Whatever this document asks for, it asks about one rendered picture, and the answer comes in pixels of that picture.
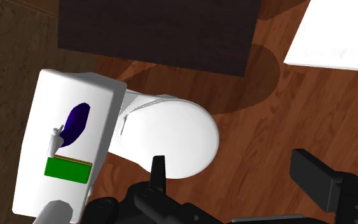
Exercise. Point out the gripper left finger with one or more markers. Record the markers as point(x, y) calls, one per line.
point(158, 176)

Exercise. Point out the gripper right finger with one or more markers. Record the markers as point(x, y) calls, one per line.
point(321, 183)

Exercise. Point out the green flat box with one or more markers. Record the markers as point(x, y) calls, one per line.
point(68, 170)

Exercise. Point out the dark blue oval object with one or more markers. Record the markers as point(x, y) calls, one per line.
point(75, 124)

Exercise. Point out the small white figure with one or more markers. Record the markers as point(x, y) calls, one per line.
point(54, 144)

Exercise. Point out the pale grey cylinder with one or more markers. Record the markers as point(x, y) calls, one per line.
point(54, 213)

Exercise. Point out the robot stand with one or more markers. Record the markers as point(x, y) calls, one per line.
point(157, 31)

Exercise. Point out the white rectangular furniture block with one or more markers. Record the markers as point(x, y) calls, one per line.
point(336, 31)

